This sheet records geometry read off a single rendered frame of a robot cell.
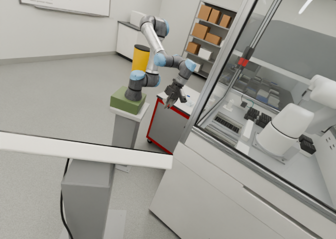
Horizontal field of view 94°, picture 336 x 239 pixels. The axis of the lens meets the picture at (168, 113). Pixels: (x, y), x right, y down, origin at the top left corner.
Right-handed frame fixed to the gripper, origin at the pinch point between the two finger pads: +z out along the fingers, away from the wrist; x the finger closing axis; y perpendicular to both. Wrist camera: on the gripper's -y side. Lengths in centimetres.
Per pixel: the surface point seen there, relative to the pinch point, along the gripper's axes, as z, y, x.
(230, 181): 4, -60, -3
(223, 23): -120, 223, -341
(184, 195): 41, -47, -6
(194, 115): -15.1, -25.4, 10.9
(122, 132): 53, 29, 0
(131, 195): 100, -12, -7
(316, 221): -10, -93, -11
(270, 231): 13, -90, -14
